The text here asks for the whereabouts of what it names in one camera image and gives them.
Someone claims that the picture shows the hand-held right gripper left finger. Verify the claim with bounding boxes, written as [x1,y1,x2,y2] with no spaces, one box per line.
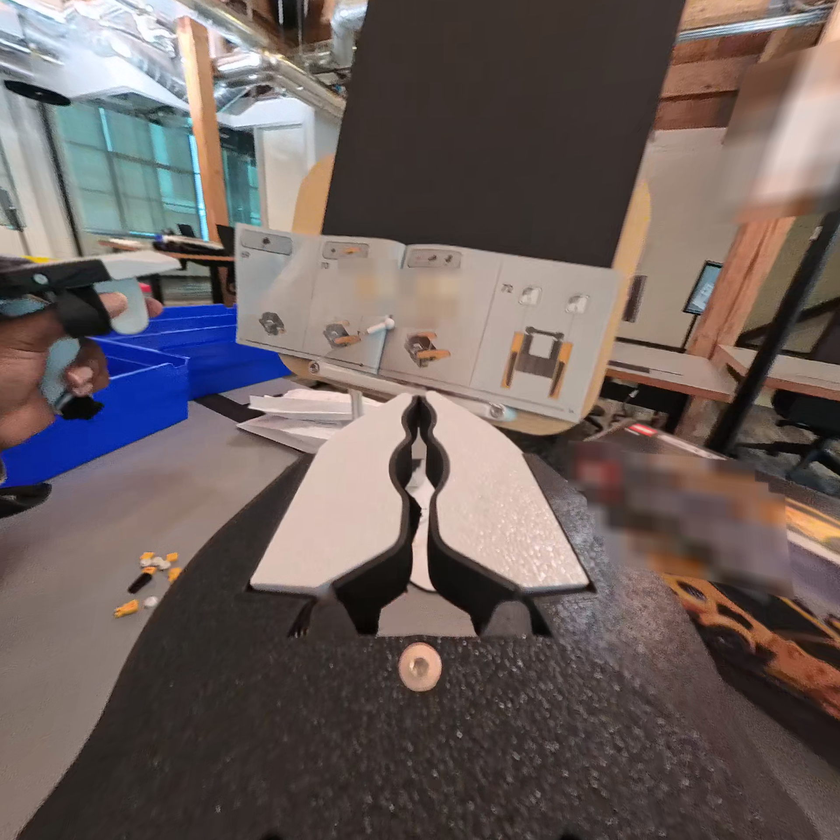
[251,394,422,635]

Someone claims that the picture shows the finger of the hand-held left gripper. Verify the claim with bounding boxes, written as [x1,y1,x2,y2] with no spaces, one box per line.
[97,251,183,281]

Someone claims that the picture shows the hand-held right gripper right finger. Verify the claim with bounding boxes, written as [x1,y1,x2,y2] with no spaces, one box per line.
[423,392,591,635]

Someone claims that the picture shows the white page holder clip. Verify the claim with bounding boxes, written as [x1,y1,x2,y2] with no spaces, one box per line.
[314,316,396,368]

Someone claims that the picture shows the pile of small lego pieces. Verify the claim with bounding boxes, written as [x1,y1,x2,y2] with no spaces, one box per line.
[113,551,183,620]

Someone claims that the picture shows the lego instruction booklet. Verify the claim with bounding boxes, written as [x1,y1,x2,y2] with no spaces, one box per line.
[235,223,621,424]

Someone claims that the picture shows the lego set box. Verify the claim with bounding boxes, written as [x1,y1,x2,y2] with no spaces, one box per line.
[571,423,840,729]

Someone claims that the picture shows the wooden background desk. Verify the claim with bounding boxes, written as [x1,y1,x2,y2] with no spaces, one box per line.
[98,223,237,266]

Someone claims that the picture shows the blue plastic bin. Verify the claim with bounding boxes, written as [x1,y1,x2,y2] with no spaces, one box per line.
[92,322,293,401]
[147,303,237,329]
[0,338,191,490]

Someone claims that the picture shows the white paper bags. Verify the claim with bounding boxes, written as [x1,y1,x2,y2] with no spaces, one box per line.
[236,388,385,455]

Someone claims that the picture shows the black ceiling lamp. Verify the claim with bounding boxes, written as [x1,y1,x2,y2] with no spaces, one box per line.
[3,80,72,107]

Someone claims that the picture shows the grey background desk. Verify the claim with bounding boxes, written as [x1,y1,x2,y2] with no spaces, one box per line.
[607,341,736,403]
[712,344,840,421]

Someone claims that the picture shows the black office chair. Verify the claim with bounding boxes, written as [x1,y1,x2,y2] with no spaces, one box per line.
[771,384,840,483]

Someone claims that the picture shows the wooden diagonal brace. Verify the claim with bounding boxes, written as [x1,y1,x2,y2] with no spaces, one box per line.
[689,217,798,368]

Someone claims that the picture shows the black metal pole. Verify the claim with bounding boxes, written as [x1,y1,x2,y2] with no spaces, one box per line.
[709,210,840,454]

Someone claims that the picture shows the wooden post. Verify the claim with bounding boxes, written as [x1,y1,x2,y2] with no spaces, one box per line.
[176,16,231,244]

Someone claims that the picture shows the silver ceiling duct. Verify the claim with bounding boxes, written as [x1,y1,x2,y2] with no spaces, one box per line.
[217,0,368,119]

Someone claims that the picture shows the wall screen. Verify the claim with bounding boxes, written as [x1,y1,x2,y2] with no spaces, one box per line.
[682,261,723,316]

